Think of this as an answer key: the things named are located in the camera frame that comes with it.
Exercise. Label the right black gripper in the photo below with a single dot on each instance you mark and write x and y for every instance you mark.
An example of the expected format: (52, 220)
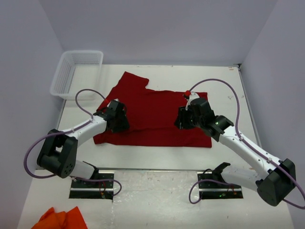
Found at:
(180, 122)

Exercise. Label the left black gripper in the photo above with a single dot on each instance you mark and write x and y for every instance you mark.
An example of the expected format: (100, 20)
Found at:
(124, 125)

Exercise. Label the red t shirt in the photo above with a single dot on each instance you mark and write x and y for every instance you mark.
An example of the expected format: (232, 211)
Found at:
(151, 115)

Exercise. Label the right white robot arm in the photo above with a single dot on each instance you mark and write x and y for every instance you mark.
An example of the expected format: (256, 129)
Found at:
(270, 176)

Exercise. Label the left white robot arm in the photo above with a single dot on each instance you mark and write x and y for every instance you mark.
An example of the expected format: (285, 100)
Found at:
(58, 154)

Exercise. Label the white plastic basket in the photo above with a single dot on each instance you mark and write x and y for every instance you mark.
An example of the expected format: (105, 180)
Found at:
(76, 70)

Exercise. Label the orange cloth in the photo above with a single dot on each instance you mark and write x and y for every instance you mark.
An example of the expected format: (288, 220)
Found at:
(72, 219)

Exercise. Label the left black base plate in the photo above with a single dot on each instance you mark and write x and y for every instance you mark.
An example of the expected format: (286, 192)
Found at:
(91, 190)

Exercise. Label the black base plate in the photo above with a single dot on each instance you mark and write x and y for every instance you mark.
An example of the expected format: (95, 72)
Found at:
(91, 190)
(211, 190)

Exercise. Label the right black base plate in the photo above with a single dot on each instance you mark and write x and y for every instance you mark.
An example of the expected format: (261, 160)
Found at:
(211, 190)

